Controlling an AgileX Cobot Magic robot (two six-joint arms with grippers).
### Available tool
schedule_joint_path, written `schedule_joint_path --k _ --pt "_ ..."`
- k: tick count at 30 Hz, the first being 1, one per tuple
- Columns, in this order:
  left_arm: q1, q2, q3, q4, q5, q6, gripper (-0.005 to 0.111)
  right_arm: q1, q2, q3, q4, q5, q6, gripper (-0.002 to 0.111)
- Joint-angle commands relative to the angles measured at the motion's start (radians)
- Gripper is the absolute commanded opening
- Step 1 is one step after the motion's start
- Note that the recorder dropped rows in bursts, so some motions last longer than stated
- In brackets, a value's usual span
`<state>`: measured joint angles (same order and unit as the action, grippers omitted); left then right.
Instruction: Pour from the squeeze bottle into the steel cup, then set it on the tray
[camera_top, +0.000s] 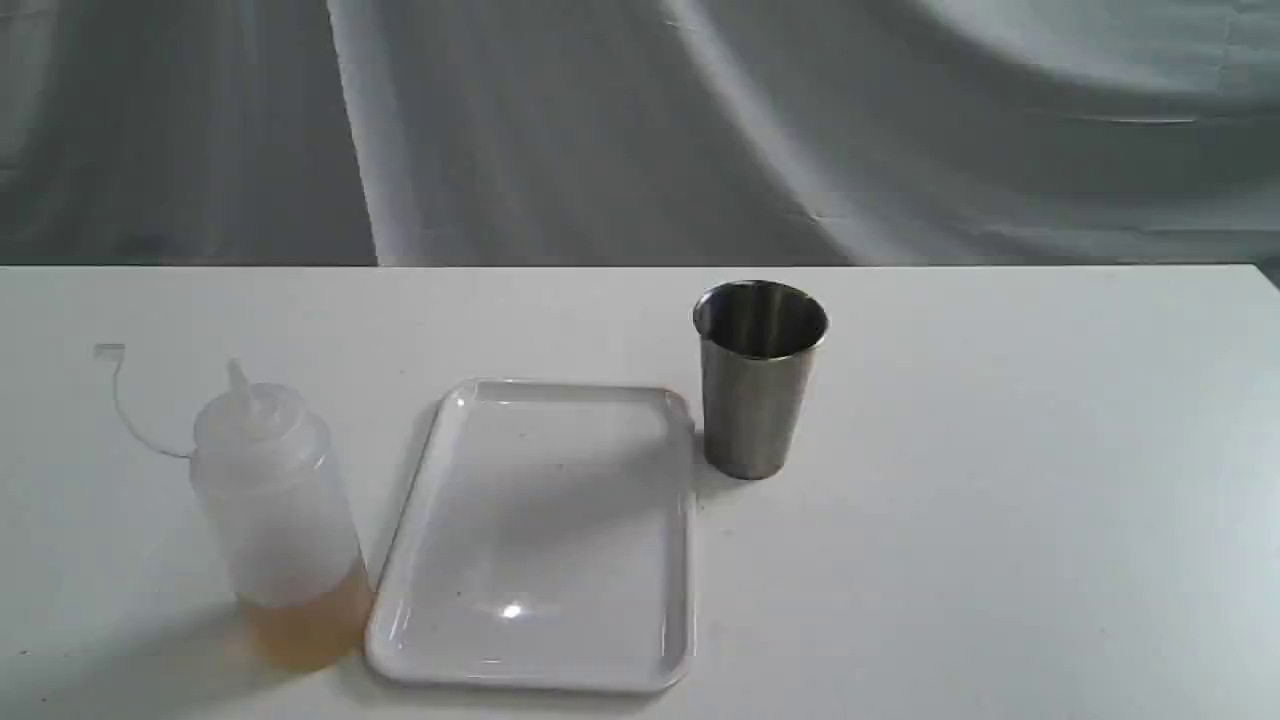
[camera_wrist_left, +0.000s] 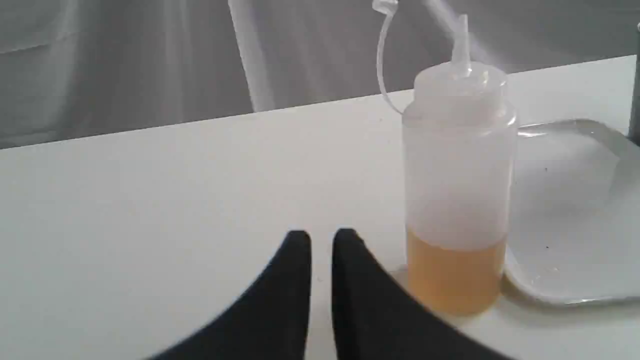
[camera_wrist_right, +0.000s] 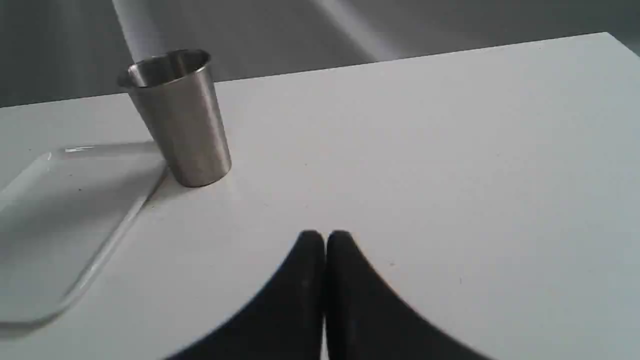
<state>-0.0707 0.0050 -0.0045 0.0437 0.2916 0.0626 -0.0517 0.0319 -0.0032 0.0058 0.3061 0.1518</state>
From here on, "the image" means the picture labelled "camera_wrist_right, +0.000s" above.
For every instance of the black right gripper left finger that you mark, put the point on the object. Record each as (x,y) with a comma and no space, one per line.
(284,321)

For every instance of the stainless steel cup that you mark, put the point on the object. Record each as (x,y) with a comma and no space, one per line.
(174,93)

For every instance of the grey backdrop cloth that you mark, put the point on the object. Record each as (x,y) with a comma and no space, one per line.
(65,49)

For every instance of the white plastic tray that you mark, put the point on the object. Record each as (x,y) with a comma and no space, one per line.
(61,219)

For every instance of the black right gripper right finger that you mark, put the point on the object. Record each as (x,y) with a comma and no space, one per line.
(367,320)

